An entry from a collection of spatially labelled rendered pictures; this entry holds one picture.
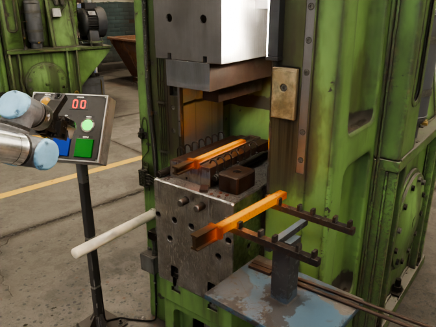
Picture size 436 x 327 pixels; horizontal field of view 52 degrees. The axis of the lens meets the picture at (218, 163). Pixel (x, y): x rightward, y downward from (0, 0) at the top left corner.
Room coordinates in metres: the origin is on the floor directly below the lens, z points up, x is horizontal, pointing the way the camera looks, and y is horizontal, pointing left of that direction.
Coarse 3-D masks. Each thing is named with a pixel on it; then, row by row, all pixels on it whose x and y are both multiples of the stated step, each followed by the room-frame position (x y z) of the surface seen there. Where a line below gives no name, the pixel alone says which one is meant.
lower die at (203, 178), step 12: (216, 144) 1.83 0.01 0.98; (252, 144) 1.79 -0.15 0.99; (264, 144) 1.81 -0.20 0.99; (180, 156) 1.67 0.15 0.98; (192, 156) 1.64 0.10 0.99; (216, 156) 1.62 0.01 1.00; (228, 156) 1.63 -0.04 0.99; (240, 156) 1.66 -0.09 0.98; (204, 168) 1.52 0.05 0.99; (192, 180) 1.56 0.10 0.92; (204, 180) 1.52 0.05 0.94
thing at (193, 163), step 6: (228, 144) 1.74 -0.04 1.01; (234, 144) 1.74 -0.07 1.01; (240, 144) 1.77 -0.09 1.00; (216, 150) 1.67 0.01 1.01; (222, 150) 1.67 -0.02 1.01; (198, 156) 1.59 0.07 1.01; (204, 156) 1.59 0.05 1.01; (210, 156) 1.61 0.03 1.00; (186, 162) 1.51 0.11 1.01; (192, 162) 1.52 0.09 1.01; (198, 162) 1.54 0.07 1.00; (174, 168) 1.47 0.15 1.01; (180, 168) 1.47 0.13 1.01; (186, 168) 1.51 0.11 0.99; (192, 168) 1.52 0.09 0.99; (198, 168) 1.54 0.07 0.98; (174, 174) 1.47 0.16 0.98; (180, 174) 1.47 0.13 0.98
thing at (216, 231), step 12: (276, 192) 1.34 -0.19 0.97; (252, 204) 1.25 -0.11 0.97; (264, 204) 1.25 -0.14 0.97; (240, 216) 1.17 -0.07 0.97; (252, 216) 1.21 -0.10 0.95; (204, 228) 1.08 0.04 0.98; (216, 228) 1.09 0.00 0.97; (228, 228) 1.13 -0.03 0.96; (192, 240) 1.04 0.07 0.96; (204, 240) 1.06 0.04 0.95; (216, 240) 1.09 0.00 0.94
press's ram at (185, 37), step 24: (168, 0) 1.61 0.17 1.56; (192, 0) 1.55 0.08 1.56; (216, 0) 1.49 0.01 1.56; (240, 0) 1.56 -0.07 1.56; (264, 0) 1.61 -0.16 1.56; (168, 24) 1.62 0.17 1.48; (192, 24) 1.55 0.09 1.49; (216, 24) 1.49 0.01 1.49; (240, 24) 1.56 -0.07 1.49; (264, 24) 1.68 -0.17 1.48; (168, 48) 1.62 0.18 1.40; (192, 48) 1.55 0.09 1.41; (216, 48) 1.49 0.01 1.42; (240, 48) 1.56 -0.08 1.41; (264, 48) 1.69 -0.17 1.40
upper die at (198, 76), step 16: (176, 64) 1.60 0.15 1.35; (192, 64) 1.55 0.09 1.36; (208, 64) 1.51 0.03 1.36; (224, 64) 1.58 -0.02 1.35; (240, 64) 1.65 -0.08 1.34; (256, 64) 1.74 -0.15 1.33; (176, 80) 1.60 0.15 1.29; (192, 80) 1.55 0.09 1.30; (208, 80) 1.51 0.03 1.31; (224, 80) 1.58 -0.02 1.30; (240, 80) 1.65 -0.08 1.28
